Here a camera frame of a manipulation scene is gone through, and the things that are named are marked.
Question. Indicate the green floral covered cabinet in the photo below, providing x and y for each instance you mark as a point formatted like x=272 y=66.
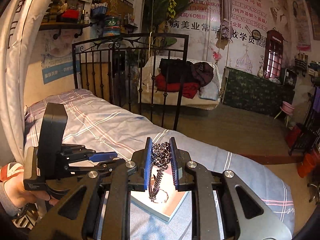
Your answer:
x=249 y=92

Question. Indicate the person's left hand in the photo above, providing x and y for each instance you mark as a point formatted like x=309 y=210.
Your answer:
x=19 y=196

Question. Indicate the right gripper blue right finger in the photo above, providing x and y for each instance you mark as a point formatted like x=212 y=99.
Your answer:
x=223 y=201

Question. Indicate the black iron bed frame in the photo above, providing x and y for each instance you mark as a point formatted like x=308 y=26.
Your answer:
x=108 y=66

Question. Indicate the red phone booth decoration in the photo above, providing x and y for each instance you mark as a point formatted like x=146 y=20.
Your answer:
x=273 y=54

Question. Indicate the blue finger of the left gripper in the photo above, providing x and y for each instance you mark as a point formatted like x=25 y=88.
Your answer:
x=79 y=168
x=76 y=153

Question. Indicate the white hanging swing chair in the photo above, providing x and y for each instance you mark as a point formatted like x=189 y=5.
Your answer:
x=207 y=97

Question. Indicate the wooden wall shelf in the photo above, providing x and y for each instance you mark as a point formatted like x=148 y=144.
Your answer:
x=62 y=26

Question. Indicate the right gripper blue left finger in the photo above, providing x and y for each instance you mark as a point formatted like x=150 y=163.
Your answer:
x=97 y=204

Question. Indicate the red clothes pile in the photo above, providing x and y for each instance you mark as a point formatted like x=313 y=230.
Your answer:
x=189 y=89

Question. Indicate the mint green jewelry box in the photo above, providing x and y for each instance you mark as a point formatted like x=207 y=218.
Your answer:
x=167 y=201

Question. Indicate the pink small stool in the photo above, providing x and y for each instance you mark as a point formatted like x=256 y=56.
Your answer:
x=288 y=109

